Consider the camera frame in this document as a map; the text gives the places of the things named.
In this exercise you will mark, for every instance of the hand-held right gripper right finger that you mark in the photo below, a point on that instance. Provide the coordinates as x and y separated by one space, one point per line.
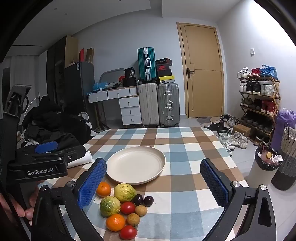
215 183

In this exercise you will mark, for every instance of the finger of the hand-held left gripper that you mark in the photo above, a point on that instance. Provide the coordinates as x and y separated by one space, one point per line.
46 147

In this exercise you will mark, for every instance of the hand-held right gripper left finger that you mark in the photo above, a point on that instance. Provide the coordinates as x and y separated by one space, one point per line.
92 183

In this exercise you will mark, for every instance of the orange mandarin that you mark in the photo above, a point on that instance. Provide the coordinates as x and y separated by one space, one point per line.
115 222
103 189

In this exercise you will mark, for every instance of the small green guava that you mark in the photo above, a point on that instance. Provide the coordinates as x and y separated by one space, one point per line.
110 206

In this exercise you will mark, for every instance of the large yellow-green guava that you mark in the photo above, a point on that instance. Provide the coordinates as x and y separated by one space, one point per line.
124 192

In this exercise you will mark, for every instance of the red tomato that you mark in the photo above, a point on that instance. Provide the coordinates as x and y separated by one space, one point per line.
127 207
128 232

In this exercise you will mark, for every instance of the cream round plate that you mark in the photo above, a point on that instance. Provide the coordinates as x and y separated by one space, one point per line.
136 164

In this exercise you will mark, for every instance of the person's left hand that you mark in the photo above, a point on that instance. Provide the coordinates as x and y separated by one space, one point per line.
29 208

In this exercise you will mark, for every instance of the white paper roll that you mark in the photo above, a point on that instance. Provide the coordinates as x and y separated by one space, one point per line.
81 160

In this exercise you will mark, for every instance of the black clothing pile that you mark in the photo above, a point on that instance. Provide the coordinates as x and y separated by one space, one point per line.
53 120

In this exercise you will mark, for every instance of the white trash bin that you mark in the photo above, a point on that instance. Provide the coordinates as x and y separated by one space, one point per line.
256 173

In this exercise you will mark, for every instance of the scattered loose shoes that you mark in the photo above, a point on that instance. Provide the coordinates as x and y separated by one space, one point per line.
227 139

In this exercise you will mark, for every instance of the small cardboard box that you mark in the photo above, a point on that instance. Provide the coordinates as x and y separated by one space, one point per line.
241 130

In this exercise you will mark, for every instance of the grey door mat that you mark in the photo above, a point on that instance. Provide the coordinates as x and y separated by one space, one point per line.
204 121

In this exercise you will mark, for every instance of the dark grey refrigerator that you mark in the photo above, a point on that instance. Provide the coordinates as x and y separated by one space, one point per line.
78 92

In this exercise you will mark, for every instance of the woven laundry basket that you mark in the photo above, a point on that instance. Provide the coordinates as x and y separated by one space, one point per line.
288 162

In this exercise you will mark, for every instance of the tall dark cabinet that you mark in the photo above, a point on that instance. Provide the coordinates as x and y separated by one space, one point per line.
55 69

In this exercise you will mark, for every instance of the blue plastic bag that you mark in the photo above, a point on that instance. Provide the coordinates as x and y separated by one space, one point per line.
99 85

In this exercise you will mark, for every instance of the white drawer desk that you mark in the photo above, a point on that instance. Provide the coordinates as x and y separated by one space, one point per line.
129 109

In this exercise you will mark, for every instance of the purple gift bag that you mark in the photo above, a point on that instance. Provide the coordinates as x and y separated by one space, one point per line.
278 129

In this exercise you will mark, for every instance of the wooden door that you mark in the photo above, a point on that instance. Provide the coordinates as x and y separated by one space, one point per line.
201 92

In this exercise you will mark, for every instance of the grey suitcase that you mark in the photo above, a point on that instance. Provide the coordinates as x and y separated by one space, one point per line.
168 104

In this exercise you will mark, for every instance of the beige suitcase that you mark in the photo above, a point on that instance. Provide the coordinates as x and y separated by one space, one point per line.
148 104

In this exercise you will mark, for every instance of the red paper bag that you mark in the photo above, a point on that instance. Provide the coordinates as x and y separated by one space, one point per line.
81 55

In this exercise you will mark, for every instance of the large cardboard box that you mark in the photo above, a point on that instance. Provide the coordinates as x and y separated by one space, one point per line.
71 51

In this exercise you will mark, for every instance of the brown paper bag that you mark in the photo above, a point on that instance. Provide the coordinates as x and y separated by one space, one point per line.
90 55

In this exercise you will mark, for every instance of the rows of racked shoes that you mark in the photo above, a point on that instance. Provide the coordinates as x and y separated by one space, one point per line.
256 87

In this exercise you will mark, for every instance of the black bag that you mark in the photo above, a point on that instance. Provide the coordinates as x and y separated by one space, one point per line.
129 81

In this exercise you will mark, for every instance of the wooden shoe rack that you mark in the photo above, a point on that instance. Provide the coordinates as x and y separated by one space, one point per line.
276 96

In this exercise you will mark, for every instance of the black printed pouch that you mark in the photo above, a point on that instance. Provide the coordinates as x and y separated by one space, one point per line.
129 72

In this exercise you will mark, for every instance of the yellow and white shoebox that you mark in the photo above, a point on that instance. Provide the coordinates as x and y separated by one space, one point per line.
166 79

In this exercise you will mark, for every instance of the black shoebox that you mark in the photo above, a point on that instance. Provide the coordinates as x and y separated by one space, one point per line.
163 61
164 73

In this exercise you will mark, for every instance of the teal suitcase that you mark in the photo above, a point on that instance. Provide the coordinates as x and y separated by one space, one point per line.
146 63

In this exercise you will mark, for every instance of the grey arched frame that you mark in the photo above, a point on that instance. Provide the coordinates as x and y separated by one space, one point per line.
111 71

